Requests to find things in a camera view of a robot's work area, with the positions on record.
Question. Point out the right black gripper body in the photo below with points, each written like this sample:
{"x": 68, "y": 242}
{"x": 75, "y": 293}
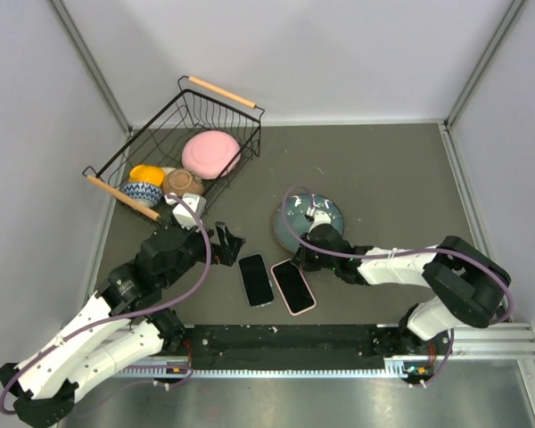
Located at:
{"x": 310, "y": 261}

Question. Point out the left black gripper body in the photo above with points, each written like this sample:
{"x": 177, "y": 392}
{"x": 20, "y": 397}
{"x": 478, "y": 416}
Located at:
{"x": 196, "y": 250}

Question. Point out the clear phone case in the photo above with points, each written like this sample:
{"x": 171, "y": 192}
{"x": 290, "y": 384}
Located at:
{"x": 269, "y": 285}

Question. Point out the blue phone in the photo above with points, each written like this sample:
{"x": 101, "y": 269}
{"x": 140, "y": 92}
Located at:
{"x": 256, "y": 280}

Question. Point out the black phone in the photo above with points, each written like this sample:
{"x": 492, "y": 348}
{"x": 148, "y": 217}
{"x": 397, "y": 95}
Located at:
{"x": 293, "y": 286}

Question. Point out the pink phone case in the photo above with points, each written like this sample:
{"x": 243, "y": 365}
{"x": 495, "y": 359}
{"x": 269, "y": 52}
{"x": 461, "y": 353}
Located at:
{"x": 312, "y": 307}

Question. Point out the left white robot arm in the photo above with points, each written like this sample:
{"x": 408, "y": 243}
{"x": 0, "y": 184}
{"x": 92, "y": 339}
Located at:
{"x": 123, "y": 321}

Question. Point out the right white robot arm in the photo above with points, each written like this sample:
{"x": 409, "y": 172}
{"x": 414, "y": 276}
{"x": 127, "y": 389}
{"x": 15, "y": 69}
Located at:
{"x": 468, "y": 287}

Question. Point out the blue ceramic plate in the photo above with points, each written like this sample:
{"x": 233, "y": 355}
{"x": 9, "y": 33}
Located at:
{"x": 296, "y": 210}

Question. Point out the blue patterned bowl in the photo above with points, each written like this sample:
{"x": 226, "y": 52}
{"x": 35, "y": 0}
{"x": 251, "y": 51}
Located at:
{"x": 144, "y": 193}

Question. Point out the brown ceramic bowl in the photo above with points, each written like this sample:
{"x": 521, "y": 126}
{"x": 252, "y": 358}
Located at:
{"x": 182, "y": 181}

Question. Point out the yellow bowl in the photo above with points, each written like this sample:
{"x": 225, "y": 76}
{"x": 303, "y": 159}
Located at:
{"x": 147, "y": 174}

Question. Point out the pink plate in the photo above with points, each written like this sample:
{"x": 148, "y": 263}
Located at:
{"x": 211, "y": 154}

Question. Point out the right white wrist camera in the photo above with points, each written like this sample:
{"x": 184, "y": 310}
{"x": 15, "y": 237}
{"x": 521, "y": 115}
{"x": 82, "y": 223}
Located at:
{"x": 317, "y": 217}

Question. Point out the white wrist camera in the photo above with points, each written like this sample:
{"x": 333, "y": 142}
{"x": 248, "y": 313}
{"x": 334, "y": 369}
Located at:
{"x": 184, "y": 209}
{"x": 317, "y": 217}

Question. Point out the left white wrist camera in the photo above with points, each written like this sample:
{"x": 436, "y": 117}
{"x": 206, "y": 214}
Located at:
{"x": 184, "y": 209}

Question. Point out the black wire basket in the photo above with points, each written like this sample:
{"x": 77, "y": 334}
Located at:
{"x": 198, "y": 107}

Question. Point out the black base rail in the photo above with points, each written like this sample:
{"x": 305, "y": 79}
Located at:
{"x": 292, "y": 347}

